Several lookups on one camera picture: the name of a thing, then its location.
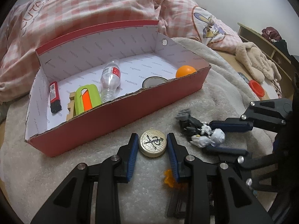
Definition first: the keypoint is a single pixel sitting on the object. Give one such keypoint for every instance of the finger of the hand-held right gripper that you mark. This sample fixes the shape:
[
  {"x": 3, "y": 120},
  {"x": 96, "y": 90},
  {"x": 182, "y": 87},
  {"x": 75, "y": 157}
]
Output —
[
  {"x": 231, "y": 124},
  {"x": 229, "y": 151}
]

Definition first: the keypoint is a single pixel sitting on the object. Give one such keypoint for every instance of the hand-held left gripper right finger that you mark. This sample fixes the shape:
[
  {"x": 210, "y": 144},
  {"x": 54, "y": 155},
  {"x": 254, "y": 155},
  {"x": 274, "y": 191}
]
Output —
[{"x": 172, "y": 158}]

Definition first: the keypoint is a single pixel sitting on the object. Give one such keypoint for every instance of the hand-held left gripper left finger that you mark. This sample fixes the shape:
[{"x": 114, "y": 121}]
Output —
[{"x": 132, "y": 158}]

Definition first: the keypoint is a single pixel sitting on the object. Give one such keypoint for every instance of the round beige chess piece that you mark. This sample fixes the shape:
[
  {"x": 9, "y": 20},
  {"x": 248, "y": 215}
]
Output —
[{"x": 153, "y": 144}]

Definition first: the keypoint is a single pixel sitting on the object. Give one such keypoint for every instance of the grey and white robot toy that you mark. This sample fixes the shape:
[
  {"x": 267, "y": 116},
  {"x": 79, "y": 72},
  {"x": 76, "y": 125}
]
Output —
[{"x": 203, "y": 130}]

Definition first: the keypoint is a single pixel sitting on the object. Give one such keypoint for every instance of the red cardboard box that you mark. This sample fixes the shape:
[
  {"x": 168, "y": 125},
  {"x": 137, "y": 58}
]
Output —
[{"x": 105, "y": 133}]

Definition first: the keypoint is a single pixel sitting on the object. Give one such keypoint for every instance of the orange ball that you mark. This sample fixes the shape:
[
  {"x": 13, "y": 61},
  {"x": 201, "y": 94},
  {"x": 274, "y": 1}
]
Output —
[{"x": 185, "y": 71}]

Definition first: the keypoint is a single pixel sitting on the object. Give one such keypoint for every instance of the green box with orange slider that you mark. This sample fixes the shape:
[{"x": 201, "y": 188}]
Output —
[{"x": 86, "y": 98}]

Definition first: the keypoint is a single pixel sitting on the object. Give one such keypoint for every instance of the beige wooden piece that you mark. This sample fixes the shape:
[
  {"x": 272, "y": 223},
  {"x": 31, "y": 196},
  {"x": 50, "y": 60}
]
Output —
[{"x": 71, "y": 107}]

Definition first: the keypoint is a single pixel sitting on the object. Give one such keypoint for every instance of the clear plastic bottle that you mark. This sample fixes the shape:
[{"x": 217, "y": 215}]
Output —
[{"x": 109, "y": 81}]

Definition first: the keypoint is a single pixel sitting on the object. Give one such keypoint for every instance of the red and black lighter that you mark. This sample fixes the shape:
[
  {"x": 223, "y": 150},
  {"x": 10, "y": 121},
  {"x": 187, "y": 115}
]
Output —
[{"x": 54, "y": 98}]

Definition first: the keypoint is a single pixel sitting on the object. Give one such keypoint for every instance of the small orange plastic piece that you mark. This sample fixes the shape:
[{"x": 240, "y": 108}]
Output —
[{"x": 169, "y": 178}]

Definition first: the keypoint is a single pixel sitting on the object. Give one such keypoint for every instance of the red round lid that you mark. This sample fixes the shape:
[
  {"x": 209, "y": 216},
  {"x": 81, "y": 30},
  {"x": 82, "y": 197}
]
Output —
[{"x": 257, "y": 87}]

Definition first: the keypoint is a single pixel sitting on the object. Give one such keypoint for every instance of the pink patterned cloth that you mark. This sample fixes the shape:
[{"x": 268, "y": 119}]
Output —
[{"x": 278, "y": 87}]

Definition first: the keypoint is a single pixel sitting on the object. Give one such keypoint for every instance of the tan bed mat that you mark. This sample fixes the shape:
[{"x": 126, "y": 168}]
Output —
[{"x": 227, "y": 57}]

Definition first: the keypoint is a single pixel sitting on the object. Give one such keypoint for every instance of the beige plush toy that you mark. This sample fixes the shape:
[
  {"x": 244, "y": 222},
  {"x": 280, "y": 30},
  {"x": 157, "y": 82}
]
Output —
[{"x": 254, "y": 60}]

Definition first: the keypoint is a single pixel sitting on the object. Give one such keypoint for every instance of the black cloth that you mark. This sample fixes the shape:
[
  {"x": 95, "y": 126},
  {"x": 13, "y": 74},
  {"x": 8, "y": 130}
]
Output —
[{"x": 280, "y": 45}]

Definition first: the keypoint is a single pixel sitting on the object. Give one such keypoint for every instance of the wooden shelf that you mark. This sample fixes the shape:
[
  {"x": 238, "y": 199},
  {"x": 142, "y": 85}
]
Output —
[{"x": 257, "y": 35}]

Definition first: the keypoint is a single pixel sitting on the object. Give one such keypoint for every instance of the dark red cloth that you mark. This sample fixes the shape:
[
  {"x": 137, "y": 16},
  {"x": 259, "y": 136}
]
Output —
[{"x": 271, "y": 33}]

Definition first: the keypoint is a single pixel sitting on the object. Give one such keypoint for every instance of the pink checked quilt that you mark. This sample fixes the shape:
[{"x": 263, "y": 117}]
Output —
[{"x": 93, "y": 4}]

